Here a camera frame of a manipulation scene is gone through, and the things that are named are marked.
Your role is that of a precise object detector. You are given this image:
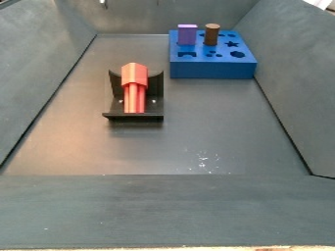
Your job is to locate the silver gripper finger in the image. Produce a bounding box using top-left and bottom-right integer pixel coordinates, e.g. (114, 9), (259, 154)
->
(100, 0), (106, 9)

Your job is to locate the red three prong object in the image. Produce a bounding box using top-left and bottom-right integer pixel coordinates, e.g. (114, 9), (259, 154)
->
(121, 63), (148, 114)

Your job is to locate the purple rectangular block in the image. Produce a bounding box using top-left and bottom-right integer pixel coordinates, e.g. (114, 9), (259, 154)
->
(177, 24), (197, 45)

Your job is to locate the brown cylinder peg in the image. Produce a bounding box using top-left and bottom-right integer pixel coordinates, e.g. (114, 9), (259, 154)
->
(204, 24), (220, 46)

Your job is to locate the blue foam shape block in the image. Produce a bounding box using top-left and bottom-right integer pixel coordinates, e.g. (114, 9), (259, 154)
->
(168, 30), (257, 79)

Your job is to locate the black fixture bracket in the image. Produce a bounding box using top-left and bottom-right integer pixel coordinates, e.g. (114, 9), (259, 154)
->
(101, 72), (164, 123)

